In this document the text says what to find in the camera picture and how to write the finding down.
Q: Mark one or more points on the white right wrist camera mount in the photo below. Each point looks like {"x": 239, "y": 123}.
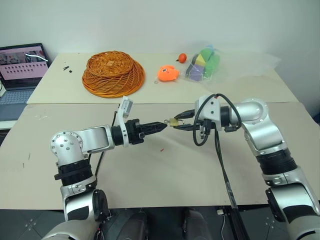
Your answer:
{"x": 211, "y": 110}

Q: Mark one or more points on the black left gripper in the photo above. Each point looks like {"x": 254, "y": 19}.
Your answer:
{"x": 133, "y": 132}

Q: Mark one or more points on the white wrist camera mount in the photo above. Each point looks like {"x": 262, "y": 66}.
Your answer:
{"x": 124, "y": 107}
{"x": 211, "y": 110}

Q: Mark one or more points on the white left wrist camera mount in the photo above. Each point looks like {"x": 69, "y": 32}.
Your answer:
{"x": 124, "y": 107}

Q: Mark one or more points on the orange wicker basket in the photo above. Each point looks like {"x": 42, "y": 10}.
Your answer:
{"x": 113, "y": 73}

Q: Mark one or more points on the large clear plastic bag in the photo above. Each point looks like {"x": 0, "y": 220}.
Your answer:
{"x": 250, "y": 67}

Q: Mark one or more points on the green foam block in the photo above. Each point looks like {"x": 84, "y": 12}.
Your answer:
{"x": 212, "y": 65}

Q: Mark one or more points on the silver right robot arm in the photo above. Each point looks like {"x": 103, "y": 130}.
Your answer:
{"x": 265, "y": 130}

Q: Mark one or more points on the purple foam block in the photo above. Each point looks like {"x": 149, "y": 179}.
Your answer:
{"x": 195, "y": 73}

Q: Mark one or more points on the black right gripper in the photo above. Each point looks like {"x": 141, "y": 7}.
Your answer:
{"x": 196, "y": 120}

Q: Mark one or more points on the small orange tangerine toy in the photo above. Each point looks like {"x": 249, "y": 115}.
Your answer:
{"x": 182, "y": 57}

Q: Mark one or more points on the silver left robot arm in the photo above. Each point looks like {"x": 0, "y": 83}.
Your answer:
{"x": 92, "y": 140}

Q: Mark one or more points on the clear bag of foam blocks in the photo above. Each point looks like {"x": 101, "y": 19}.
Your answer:
{"x": 200, "y": 72}

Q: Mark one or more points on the orange plastic toy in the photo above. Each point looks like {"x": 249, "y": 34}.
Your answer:
{"x": 168, "y": 73}

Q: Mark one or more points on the yellow foam block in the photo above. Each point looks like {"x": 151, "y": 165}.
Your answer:
{"x": 200, "y": 60}

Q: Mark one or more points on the brass padlock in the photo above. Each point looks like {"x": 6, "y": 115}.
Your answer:
{"x": 175, "y": 122}

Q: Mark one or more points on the open laptop computer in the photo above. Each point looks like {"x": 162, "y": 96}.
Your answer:
{"x": 21, "y": 66}

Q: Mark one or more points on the small metal key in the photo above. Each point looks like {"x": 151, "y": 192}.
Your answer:
{"x": 166, "y": 122}

